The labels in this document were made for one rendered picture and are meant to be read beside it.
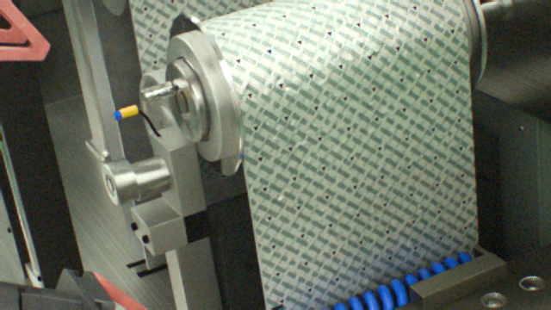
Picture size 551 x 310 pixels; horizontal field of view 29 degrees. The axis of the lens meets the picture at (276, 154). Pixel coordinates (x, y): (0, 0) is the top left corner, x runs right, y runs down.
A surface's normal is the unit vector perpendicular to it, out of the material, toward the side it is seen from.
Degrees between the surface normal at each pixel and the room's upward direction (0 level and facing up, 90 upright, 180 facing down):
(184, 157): 90
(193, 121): 90
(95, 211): 0
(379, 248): 90
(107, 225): 0
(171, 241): 90
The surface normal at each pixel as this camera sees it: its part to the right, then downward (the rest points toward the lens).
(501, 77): -0.88, 0.30
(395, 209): 0.45, 0.34
